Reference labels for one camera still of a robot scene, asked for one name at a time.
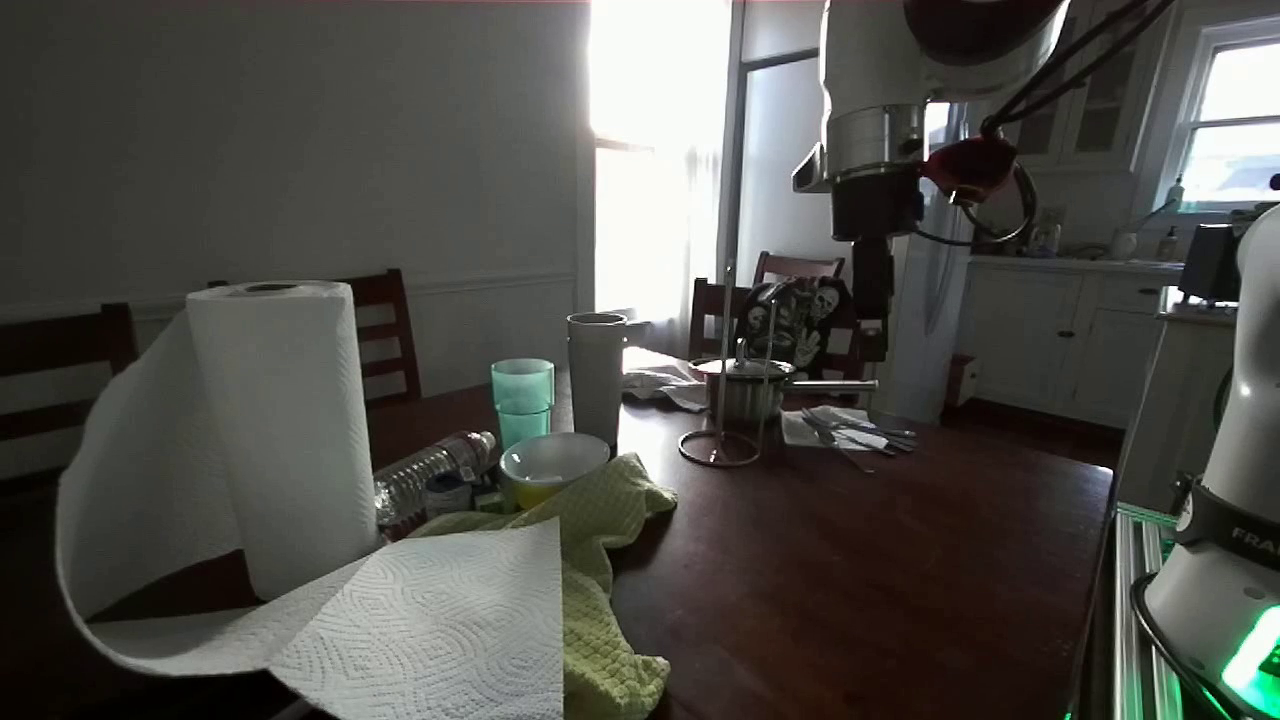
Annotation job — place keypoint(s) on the white paper towel roll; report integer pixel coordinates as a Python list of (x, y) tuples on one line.
[(281, 426)]

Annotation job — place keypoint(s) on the black countertop appliance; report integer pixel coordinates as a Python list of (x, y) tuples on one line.
[(1209, 260)]

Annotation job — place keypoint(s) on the bright room window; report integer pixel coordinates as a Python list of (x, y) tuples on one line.
[(654, 145)]

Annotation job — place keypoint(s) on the black patterned jacket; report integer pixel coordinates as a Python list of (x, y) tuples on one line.
[(802, 326)]

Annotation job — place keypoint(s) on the robot base mount platform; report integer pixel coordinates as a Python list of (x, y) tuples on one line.
[(1135, 613)]

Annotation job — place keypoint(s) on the wrist camera with red mount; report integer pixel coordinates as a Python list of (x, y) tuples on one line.
[(981, 174)]

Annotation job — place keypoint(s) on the dark wooden slat chair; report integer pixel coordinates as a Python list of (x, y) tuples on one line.
[(61, 345), (385, 333)]

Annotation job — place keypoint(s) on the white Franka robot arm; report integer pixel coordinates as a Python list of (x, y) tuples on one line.
[(864, 65)]

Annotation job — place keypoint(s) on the wooden chair with jacket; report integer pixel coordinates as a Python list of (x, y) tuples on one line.
[(802, 267)]

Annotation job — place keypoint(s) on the clear plastic water bottle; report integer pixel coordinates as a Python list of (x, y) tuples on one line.
[(433, 482)]

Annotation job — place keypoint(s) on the yellow-green cloth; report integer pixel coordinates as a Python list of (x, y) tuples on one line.
[(618, 514)]

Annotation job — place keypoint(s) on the tall white cup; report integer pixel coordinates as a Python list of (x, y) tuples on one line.
[(598, 380)]

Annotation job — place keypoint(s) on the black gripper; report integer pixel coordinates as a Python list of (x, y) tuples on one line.
[(873, 207)]

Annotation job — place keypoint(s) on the tall white bin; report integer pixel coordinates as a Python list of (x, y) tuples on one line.
[(925, 326)]

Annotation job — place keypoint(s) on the green plastic cup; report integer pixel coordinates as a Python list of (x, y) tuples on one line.
[(522, 395)]

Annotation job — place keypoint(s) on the kitchen window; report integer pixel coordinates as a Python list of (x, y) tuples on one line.
[(1233, 120)]

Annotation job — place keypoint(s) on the white kitchen cabinets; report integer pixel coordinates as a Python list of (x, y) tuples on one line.
[(1065, 333)]

